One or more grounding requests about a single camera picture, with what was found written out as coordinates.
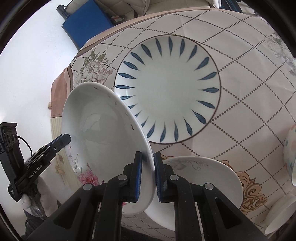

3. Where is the white floral plate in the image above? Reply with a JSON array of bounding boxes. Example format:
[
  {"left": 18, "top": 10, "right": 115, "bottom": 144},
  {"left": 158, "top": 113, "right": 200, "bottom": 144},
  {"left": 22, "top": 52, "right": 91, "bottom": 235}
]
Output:
[{"left": 62, "top": 82, "right": 156, "bottom": 214}]

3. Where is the small white dish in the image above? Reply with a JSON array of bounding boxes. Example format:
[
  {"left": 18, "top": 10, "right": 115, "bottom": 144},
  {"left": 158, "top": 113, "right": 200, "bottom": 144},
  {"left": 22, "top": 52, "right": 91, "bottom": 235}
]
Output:
[{"left": 264, "top": 194, "right": 296, "bottom": 235}]

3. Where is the white gloved left hand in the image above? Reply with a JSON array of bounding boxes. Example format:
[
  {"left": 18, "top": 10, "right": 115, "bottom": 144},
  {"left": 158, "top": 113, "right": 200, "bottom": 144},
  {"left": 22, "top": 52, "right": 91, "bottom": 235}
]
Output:
[{"left": 20, "top": 177, "right": 61, "bottom": 220}]

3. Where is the blue folded mat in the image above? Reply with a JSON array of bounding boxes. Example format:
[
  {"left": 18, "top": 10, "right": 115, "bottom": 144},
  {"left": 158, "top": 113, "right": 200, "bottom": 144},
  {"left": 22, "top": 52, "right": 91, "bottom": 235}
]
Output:
[{"left": 62, "top": 1, "right": 113, "bottom": 50}]

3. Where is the patterned tablecloth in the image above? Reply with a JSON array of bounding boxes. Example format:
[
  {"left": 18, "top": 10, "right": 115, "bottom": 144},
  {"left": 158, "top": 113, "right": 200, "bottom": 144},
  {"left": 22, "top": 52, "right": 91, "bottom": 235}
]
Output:
[{"left": 49, "top": 8, "right": 295, "bottom": 235}]

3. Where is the white plate with grey flower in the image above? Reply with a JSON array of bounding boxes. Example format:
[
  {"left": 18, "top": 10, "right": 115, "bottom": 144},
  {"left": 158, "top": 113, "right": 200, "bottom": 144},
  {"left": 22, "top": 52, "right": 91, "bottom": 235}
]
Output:
[{"left": 145, "top": 156, "right": 243, "bottom": 231}]

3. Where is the blue leaf pattern plate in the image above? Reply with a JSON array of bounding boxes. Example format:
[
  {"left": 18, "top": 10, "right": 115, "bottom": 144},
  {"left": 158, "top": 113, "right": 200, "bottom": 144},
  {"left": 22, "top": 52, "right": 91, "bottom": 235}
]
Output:
[{"left": 114, "top": 35, "right": 221, "bottom": 145}]

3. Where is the pastel dotted bowl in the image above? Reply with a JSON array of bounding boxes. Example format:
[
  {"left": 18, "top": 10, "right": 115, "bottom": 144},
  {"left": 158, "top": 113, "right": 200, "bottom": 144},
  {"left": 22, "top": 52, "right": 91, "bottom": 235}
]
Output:
[{"left": 283, "top": 123, "right": 296, "bottom": 187}]

